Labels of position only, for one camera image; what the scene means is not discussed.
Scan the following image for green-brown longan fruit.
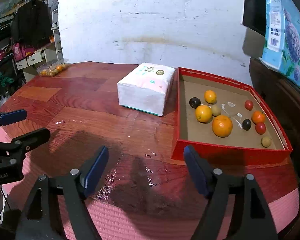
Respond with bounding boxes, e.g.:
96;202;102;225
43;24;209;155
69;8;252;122
260;136;272;148
211;105;222;116

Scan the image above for red cherry tomato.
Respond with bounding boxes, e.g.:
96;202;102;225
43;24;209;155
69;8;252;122
245;100;254;111
255;122;266;135

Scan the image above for dark black plum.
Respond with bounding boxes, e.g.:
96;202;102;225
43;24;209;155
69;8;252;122
189;97;201;109
242;119;252;131

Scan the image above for large orange tangerine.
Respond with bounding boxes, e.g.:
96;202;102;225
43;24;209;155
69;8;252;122
212;115;233;138

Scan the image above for small orange kumquat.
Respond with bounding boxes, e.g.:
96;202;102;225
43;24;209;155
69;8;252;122
251;111;266;124

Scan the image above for yellow-orange citrus fruit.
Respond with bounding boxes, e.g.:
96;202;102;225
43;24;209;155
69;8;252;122
195;105;212;123

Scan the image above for small orange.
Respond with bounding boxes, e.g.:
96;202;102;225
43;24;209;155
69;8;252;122
204;90;217;105

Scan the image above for white drawer cabinet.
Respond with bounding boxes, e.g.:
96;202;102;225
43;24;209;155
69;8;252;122
15;44;57;82

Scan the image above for clear plastic fruit container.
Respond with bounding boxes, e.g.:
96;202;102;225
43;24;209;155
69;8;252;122
36;59;70;77

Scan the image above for red cardboard tray box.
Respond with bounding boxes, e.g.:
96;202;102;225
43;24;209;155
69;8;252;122
171;68;292;166

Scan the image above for white shelving unit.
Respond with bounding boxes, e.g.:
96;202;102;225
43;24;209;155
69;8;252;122
51;0;63;60

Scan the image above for white tissue pack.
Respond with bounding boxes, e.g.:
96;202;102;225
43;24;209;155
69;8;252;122
117;62;175;116

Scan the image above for blue floral tissue package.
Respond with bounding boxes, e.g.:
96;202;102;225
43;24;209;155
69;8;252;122
261;0;300;88

